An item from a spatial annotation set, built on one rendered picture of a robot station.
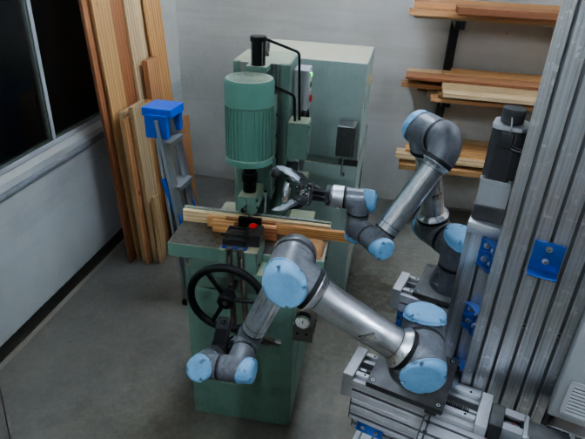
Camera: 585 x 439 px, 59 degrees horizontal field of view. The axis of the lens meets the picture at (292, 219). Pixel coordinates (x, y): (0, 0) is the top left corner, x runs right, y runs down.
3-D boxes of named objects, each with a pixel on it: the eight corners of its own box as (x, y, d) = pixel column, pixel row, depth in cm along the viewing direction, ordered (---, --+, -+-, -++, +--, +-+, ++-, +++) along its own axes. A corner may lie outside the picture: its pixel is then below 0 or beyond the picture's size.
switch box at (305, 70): (292, 110, 210) (293, 70, 202) (296, 103, 218) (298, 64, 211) (306, 111, 209) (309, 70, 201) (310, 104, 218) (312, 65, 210)
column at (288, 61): (234, 226, 230) (231, 59, 195) (246, 204, 249) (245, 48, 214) (284, 232, 227) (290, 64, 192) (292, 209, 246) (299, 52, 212)
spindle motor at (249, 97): (219, 167, 187) (217, 81, 172) (232, 150, 203) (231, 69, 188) (267, 172, 185) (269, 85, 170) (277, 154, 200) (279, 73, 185)
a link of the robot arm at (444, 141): (485, 143, 161) (388, 267, 168) (460, 131, 169) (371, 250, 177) (466, 124, 154) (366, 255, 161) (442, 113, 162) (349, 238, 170)
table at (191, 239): (158, 269, 192) (156, 255, 189) (186, 228, 219) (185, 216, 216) (320, 290, 184) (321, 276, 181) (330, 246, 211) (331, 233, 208)
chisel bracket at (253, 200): (238, 216, 200) (237, 196, 196) (246, 199, 212) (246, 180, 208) (256, 218, 199) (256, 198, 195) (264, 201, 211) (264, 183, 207)
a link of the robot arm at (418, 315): (439, 334, 155) (447, 298, 148) (441, 367, 143) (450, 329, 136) (398, 328, 156) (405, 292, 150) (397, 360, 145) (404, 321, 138)
